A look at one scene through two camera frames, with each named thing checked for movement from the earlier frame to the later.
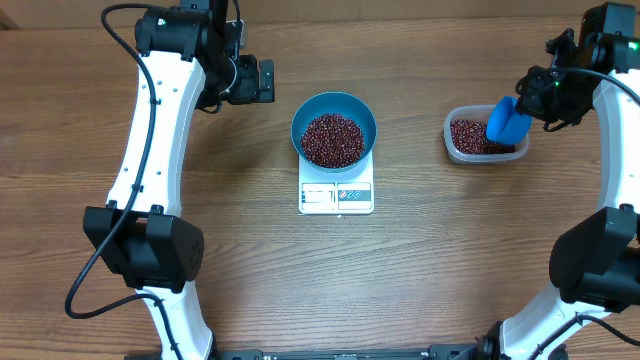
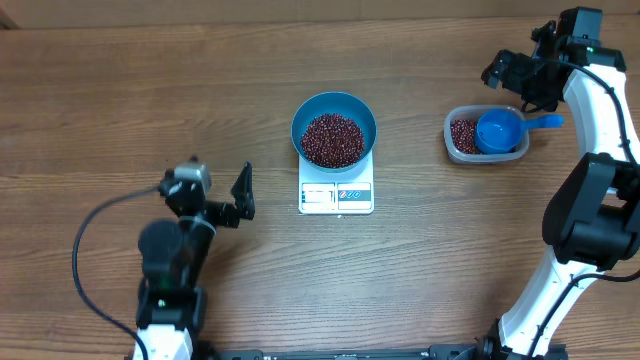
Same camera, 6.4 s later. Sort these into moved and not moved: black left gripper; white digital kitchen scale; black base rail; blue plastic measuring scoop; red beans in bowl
Moved: blue plastic measuring scoop; black left gripper
Not moved: red beans in bowl; white digital kitchen scale; black base rail
